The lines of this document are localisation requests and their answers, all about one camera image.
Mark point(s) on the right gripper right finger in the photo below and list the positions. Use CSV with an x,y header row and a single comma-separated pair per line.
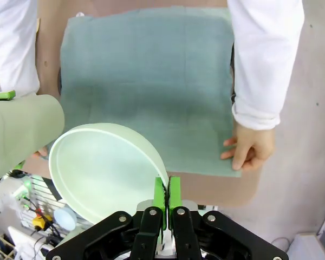
x,y
184,233

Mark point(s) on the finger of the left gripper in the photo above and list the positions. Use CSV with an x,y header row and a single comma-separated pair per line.
x,y
1,96
19,164

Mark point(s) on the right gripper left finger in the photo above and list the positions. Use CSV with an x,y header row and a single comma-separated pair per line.
x,y
149,233

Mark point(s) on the tall green cup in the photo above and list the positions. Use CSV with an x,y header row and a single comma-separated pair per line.
x,y
21,130

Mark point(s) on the green bowl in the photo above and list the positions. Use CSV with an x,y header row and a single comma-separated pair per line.
x,y
103,173

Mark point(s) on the green cloth mat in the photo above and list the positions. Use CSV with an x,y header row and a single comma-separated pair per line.
x,y
146,81

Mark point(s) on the person's right forearm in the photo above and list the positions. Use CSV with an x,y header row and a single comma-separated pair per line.
x,y
13,43

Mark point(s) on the person's left forearm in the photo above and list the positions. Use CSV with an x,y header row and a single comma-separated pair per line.
x,y
262,59

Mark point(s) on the person's right hand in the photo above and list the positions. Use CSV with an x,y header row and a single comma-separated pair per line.
x,y
42,152

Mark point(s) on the person's left hand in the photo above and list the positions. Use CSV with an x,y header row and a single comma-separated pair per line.
x,y
252,146

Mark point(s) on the white slatted control box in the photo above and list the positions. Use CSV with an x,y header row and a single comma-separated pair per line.
x,y
40,195

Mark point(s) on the yellow emergency stop button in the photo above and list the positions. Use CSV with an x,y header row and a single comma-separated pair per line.
x,y
41,221

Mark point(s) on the pale blue round disc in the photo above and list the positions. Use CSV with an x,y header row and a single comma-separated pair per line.
x,y
65,218

